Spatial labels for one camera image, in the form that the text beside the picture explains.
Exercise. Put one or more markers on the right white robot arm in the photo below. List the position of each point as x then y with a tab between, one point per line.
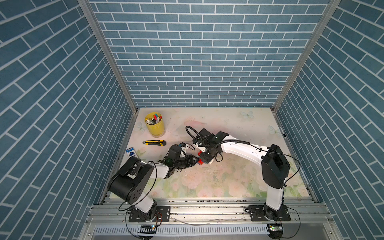
273	163

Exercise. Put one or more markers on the blue white small box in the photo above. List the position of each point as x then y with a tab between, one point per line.
131	152

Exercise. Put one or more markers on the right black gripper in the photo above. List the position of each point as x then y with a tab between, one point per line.
204	158

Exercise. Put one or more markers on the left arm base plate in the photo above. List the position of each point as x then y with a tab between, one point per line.
158	213

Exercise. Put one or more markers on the aluminium mounting rail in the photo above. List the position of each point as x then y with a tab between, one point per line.
199	217

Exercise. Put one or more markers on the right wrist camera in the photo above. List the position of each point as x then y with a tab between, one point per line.
207	139

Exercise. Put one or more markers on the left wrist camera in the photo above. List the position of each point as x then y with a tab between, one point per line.
175	153

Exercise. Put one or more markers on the floral table mat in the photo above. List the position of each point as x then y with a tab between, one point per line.
227	175

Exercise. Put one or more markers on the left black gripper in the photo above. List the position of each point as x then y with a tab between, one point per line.
189	161

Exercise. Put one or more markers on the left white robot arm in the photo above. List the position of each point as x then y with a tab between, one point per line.
130	180

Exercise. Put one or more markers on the yellow black utility knife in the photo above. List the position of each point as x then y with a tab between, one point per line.
155	143

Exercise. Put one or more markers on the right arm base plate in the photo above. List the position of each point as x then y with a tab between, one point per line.
260	213

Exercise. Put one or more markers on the yellow pen cup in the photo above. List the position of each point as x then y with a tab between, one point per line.
155	124

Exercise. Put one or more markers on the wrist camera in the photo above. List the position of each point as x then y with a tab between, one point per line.
207	139
175	153

